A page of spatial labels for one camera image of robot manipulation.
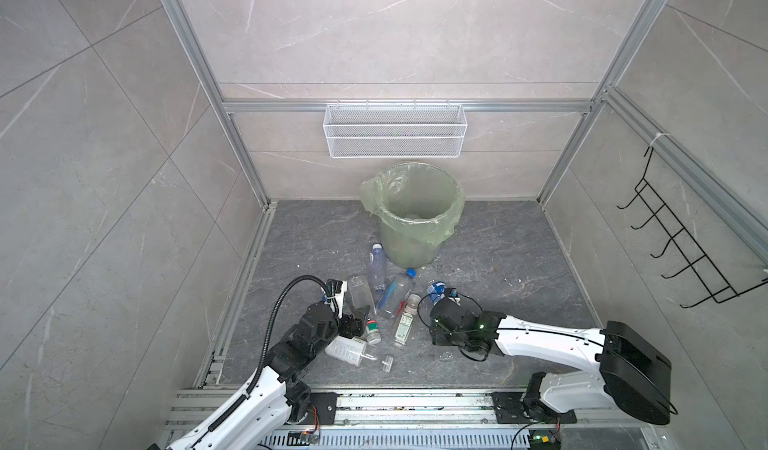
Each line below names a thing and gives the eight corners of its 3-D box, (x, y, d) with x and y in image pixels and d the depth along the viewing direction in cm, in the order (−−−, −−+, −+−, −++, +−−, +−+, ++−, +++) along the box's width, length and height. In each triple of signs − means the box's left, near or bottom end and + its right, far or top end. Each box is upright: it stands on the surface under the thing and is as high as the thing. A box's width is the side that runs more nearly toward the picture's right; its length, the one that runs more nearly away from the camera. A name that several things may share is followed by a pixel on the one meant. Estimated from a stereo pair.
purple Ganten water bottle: (368, 295, 96) (367, 288, 92) (370, 249, 107) (370, 242, 104) (387, 295, 96) (387, 289, 92) (387, 249, 107) (387, 242, 104)
